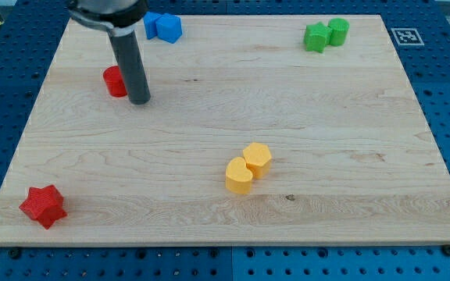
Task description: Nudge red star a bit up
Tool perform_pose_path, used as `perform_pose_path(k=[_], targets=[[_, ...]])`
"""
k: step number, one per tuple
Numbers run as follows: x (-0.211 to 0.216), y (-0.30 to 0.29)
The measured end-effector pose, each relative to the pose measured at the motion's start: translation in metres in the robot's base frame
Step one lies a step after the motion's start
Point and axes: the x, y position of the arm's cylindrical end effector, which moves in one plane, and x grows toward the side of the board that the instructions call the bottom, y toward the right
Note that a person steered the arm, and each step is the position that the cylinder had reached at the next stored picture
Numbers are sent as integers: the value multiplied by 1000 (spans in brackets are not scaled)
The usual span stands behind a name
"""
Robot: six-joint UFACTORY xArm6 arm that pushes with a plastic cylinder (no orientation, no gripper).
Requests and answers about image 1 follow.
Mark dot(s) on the yellow heart block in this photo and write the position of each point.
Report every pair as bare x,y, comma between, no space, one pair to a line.
238,177

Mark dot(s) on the green cylinder block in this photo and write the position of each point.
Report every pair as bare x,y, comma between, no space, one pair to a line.
340,28

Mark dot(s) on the red cylinder block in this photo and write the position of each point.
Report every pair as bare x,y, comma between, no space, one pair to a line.
114,82

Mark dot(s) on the yellow hexagon block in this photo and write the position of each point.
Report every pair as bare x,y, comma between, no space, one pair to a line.
258,159

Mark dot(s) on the wooden board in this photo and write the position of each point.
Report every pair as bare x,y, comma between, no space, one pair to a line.
354,162

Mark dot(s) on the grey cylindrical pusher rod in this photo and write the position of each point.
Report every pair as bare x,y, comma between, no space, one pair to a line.
128,58

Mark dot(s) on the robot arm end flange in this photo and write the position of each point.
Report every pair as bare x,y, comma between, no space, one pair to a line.
115,17

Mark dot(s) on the blue pentagon block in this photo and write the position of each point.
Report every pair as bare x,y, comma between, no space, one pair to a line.
169,28

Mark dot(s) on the blue cube block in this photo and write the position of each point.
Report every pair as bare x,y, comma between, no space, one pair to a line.
150,19

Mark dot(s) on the red star block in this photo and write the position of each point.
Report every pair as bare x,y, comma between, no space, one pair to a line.
44,205

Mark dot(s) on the white fiducial marker tag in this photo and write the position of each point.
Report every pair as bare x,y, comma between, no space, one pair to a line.
405,36

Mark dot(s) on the green star block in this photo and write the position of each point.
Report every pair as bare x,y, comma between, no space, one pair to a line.
316,37

